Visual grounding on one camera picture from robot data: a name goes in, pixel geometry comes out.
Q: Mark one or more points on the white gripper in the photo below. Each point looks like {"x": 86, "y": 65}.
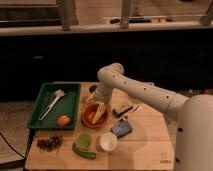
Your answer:
{"x": 103, "y": 92}

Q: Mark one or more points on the yellow banana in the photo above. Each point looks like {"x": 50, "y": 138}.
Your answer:
{"x": 100, "y": 111}

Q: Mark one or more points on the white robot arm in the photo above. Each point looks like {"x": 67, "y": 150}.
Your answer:
{"x": 194, "y": 115}

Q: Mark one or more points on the red bowl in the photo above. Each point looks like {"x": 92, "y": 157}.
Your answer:
{"x": 88, "y": 114}

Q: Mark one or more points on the dark small cup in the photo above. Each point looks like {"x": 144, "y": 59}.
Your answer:
{"x": 92, "y": 88}

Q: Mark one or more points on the green plastic tray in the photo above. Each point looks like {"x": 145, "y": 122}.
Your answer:
{"x": 67, "y": 105}

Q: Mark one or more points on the blue sponge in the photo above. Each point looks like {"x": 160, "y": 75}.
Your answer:
{"x": 121, "y": 129}

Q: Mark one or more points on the white dish brush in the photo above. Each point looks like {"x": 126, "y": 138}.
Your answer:
{"x": 58, "y": 95}

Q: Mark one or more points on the orange fruit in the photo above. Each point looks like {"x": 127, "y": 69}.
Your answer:
{"x": 63, "y": 120}

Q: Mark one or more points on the white cup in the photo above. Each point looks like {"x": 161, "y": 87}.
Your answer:
{"x": 107, "y": 142}

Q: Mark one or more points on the green cup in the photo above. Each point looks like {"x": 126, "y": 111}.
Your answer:
{"x": 83, "y": 142}

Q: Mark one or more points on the green cucumber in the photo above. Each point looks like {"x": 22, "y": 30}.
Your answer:
{"x": 84, "y": 154}

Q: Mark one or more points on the dark grape bunch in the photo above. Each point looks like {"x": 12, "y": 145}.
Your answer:
{"x": 50, "y": 143}

